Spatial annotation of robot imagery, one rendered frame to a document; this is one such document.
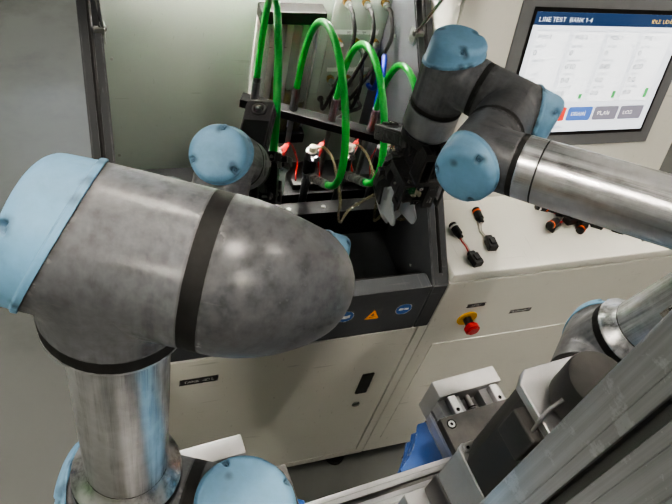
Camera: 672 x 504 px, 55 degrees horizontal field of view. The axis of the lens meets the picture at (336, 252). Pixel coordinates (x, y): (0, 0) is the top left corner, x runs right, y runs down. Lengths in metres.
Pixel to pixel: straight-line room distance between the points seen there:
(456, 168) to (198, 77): 0.91
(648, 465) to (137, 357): 0.33
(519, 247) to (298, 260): 1.14
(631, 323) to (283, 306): 0.68
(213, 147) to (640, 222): 0.49
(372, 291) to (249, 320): 0.95
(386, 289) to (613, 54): 0.73
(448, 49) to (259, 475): 0.56
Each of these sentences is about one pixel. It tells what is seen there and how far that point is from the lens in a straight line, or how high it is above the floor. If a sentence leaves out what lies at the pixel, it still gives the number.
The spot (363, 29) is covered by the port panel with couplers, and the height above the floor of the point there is 1.23.
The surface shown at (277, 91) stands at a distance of 1.09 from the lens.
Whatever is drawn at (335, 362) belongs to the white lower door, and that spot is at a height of 0.68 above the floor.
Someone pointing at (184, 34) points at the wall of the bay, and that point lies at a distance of 1.48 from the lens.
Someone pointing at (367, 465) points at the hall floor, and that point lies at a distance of 2.22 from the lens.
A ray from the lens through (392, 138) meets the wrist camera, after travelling 1.02.
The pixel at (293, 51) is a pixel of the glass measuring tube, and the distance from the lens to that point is 1.51.
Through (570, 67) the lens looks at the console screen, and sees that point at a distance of 1.56.
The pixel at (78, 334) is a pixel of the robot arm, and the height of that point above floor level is 1.60.
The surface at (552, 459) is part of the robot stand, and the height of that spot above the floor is 1.63.
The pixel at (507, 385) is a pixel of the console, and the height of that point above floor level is 0.37.
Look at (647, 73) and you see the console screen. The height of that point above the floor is 1.28.
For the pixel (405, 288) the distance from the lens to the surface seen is 1.38.
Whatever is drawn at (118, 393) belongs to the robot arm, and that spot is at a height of 1.50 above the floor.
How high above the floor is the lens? 1.99
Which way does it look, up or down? 48 degrees down
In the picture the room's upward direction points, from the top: 16 degrees clockwise
